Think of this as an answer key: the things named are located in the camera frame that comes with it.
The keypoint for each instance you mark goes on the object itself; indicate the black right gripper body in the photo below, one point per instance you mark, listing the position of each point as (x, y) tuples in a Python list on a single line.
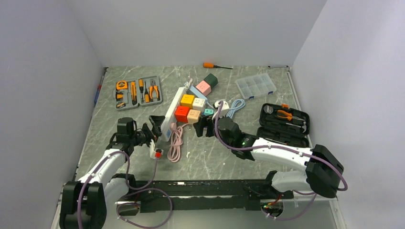
[(217, 130)]

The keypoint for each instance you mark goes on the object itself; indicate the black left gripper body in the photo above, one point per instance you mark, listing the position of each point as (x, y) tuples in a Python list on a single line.
[(144, 136)]

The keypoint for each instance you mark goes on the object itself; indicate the white power strip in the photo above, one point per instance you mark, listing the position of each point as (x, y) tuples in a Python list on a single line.
[(169, 116)]

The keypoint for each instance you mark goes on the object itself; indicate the grey tool tray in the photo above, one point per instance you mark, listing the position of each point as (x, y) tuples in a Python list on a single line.
[(130, 94)]

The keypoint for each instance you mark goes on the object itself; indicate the clear plastic organizer box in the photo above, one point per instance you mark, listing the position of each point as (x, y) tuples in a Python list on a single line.
[(256, 86)]

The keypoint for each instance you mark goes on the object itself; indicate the black plastic tool case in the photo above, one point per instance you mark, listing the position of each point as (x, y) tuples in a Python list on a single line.
[(276, 129)]

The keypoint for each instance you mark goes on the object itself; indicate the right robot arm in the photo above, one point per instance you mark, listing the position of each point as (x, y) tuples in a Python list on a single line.
[(312, 169)]

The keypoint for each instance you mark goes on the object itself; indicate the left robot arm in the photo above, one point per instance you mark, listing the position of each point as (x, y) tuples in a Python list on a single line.
[(85, 201)]

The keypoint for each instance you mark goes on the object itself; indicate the beige cube socket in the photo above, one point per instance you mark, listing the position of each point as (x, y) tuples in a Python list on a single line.
[(193, 116)]

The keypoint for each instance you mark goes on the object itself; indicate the teal plug adapter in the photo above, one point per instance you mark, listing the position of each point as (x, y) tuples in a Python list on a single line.
[(208, 112)]

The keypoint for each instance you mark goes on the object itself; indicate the red cube socket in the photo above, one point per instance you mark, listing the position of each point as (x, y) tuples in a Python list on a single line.
[(181, 114)]

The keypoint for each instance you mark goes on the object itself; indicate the white cube socket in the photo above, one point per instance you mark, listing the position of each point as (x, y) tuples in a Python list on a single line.
[(199, 104)]

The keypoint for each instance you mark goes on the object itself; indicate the yellow cube socket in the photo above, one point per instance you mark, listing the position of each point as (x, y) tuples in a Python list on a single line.
[(187, 100)]

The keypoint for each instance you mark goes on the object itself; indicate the pink cube socket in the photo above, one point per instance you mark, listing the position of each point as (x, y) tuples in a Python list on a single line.
[(204, 88)]

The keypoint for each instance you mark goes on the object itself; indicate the dark green cube socket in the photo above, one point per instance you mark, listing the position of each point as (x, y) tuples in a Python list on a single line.
[(211, 80)]

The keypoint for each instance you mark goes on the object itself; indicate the steel claw hammer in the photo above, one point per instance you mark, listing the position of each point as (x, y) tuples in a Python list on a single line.
[(298, 128)]

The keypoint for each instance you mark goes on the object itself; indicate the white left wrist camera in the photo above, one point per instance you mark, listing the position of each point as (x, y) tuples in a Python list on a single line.
[(155, 153)]

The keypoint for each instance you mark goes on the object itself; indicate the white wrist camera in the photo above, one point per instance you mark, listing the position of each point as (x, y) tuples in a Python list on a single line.
[(155, 153), (222, 108)]

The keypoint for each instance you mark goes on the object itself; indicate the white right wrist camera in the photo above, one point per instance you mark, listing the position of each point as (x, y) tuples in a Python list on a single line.
[(222, 108)]

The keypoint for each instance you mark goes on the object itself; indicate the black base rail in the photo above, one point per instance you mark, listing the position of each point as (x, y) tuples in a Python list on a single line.
[(248, 194)]

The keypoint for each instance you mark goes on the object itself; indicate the orange handled screwdriver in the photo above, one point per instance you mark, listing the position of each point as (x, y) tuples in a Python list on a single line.
[(211, 66)]

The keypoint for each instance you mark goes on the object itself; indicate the orange handled pliers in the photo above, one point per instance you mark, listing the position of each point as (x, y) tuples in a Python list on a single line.
[(281, 114)]

